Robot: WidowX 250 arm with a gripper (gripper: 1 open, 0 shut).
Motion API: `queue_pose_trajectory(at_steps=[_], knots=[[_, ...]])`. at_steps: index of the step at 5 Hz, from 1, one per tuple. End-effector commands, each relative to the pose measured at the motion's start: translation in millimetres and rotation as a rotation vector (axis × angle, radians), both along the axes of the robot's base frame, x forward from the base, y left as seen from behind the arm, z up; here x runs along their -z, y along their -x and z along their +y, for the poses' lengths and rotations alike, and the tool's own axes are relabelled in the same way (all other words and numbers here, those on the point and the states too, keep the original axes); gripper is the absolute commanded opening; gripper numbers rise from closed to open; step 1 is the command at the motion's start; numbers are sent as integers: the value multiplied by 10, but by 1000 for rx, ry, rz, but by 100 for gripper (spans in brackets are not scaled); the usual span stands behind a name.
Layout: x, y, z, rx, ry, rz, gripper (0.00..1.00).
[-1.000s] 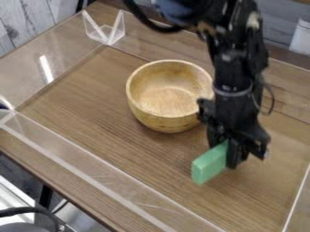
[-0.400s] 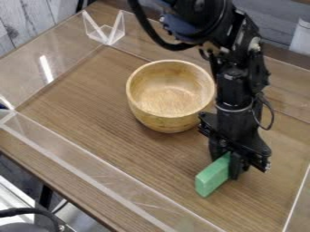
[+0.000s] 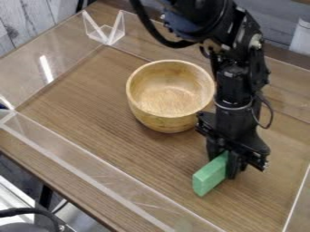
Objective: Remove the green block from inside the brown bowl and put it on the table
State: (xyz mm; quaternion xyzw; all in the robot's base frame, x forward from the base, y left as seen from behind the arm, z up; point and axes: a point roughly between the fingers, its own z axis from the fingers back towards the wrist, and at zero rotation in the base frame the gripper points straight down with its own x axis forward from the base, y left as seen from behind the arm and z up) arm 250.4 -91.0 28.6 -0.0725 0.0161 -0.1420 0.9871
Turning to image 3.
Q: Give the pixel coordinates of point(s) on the clear acrylic corner bracket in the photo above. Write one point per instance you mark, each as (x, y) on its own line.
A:
(104, 34)

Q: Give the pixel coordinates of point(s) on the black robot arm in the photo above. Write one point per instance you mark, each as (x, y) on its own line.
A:
(226, 32)

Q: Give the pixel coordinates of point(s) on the black metal table leg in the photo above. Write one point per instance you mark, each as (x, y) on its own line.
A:
(45, 196)

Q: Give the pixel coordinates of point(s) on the clear acrylic tray wall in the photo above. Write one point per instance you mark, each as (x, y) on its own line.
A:
(123, 163)

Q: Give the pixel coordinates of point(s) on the green rectangular block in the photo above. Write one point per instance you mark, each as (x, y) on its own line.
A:
(210, 175)

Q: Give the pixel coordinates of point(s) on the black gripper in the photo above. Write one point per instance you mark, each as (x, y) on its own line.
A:
(230, 131)

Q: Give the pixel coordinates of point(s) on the brown wooden bowl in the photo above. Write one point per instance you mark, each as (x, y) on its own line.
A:
(167, 91)

